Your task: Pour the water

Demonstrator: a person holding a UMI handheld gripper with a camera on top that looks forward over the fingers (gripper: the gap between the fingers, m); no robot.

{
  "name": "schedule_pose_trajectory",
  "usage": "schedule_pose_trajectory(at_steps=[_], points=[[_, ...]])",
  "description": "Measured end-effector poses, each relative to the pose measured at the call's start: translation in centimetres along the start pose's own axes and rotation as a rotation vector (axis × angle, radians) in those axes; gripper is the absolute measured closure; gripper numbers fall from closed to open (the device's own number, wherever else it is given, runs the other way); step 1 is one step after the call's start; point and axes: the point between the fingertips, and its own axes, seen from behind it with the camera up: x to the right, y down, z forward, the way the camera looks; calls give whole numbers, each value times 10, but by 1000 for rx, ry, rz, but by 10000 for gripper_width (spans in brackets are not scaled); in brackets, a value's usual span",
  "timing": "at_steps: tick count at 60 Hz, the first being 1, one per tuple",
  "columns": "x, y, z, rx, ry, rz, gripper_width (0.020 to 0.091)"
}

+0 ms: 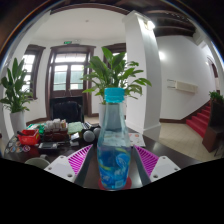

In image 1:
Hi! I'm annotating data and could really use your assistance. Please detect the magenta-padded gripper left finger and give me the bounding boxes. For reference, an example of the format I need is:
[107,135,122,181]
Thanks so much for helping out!
[44,143,99,188]

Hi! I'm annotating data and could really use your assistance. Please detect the black chair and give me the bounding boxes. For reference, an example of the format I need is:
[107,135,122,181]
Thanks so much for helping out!
[51,100,84,124]

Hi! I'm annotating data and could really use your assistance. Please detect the small green plant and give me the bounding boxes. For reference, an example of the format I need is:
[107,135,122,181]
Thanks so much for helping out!
[208,90,224,105]

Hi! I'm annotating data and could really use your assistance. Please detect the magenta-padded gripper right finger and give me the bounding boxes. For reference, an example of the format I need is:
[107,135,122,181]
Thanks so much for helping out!
[130,144,181,187]

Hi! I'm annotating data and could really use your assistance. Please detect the white printed booklet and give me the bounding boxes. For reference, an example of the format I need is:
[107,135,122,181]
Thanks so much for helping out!
[128,132,147,148]

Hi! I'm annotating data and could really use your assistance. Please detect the dark grey round gadget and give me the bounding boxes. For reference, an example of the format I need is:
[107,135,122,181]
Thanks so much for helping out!
[82,126,102,144]

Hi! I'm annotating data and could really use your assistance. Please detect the brown wooden glazed double door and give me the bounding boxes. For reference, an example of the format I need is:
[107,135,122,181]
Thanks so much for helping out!
[46,44,97,118]

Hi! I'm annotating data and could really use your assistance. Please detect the red-carpeted staircase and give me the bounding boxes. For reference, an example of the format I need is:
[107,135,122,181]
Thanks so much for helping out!
[185,101,214,138]

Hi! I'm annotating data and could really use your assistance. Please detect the clear blue-capped drink bottle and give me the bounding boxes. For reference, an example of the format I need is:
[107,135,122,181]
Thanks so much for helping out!
[96,87,133,191]

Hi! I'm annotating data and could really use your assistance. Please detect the green folded cloth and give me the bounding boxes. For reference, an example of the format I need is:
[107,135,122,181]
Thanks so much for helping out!
[67,121,85,135]

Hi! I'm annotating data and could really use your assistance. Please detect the leafy plant in white pot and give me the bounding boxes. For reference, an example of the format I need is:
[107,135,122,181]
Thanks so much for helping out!
[81,46,153,128]
[0,57,34,134]

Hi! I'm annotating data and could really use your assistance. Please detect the black flat device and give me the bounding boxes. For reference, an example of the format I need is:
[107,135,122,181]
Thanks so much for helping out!
[37,142,60,152]

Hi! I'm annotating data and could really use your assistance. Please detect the brown wooden stand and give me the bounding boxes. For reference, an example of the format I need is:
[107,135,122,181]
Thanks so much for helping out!
[202,99,224,154]

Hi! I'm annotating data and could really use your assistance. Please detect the brown-framed window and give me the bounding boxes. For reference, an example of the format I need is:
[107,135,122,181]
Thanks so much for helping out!
[103,42,128,64]
[21,44,46,99]

